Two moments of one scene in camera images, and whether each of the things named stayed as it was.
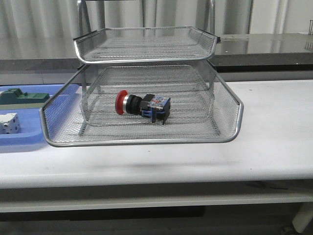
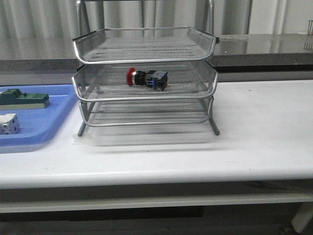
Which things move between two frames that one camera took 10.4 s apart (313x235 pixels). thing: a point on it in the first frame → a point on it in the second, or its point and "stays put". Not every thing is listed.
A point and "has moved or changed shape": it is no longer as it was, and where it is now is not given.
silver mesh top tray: (133, 44) stays put
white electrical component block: (10, 123) stays put
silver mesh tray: (115, 104) has moved or changed shape
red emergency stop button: (150, 105) → (152, 79)
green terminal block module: (15, 98) stays put
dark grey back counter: (266, 53) stays put
